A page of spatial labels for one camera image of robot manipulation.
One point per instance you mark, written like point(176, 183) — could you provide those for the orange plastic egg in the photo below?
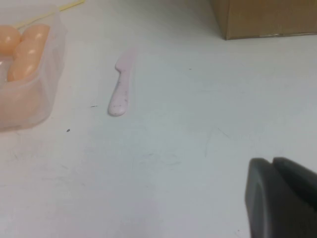
point(28, 54)
point(8, 41)
point(36, 34)
point(21, 72)

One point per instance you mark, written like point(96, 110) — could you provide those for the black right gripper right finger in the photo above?
point(297, 173)

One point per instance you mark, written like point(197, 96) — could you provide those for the pink plastic knife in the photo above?
point(119, 99)

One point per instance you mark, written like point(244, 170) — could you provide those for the brown cardboard box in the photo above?
point(272, 17)

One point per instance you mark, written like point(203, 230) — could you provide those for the yellow plastic knife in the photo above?
point(71, 5)

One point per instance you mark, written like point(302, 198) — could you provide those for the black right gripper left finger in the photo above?
point(267, 203)

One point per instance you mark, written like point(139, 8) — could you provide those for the clear plastic egg box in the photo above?
point(42, 99)

